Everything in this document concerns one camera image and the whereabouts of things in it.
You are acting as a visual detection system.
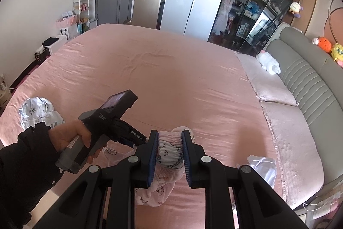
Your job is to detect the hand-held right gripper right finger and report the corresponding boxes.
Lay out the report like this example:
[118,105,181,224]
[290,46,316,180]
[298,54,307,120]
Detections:
[182,130,308,229]

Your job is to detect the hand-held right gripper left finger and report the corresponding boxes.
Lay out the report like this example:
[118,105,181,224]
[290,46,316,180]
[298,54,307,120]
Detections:
[33,131,158,229]

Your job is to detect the pink printed pajama pants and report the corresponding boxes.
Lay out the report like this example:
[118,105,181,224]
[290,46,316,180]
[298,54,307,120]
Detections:
[134,126,196,206]

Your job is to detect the light blue printed pajama top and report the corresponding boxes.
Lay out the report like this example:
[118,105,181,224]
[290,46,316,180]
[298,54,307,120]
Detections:
[18,97,65,131]

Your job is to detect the person's left forearm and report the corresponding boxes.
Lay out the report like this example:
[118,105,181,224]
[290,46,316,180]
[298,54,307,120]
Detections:
[0,122,63,221]

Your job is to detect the person's left hand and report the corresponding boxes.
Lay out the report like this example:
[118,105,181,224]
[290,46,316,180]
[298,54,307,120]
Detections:
[48,120,108,162]

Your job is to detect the pink bed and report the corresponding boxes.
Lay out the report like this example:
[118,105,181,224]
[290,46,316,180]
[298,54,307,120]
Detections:
[0,23,326,229]

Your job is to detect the white plastic bag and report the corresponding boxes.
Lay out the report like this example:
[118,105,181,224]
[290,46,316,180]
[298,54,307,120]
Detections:
[247,155,277,189]

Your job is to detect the white storage box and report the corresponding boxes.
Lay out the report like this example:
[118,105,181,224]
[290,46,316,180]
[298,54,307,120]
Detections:
[42,35,67,55]

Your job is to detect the black box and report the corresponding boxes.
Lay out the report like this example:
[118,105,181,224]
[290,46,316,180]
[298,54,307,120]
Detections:
[34,51,51,65]

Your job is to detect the pink gift bag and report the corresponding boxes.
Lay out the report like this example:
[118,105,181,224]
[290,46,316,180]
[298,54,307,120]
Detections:
[56,14,79,31]

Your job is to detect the beige rice cooker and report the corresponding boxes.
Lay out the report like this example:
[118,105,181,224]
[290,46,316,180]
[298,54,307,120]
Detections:
[0,75,12,109]

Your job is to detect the white shelf rack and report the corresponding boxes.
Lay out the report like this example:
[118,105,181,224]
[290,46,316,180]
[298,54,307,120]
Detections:
[72,0,90,26]

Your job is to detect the silver fridge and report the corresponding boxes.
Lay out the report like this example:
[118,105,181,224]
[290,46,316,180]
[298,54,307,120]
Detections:
[133,0,167,29]

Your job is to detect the grey padded headboard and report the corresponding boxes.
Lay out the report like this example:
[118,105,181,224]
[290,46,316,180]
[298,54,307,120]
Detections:
[264,22,343,192]

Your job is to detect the black oval standing mirror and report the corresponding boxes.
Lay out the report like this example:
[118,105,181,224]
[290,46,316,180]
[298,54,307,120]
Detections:
[237,0,293,56]

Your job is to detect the orange plush toy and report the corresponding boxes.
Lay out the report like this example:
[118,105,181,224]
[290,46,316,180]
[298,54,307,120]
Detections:
[311,36,334,54]

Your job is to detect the yellow plush toy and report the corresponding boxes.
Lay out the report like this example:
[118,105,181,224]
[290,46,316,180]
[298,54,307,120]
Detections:
[330,42,343,67]

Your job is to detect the white and purple plush toy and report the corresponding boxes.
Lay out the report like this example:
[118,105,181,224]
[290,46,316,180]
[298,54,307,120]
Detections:
[289,1,304,19]

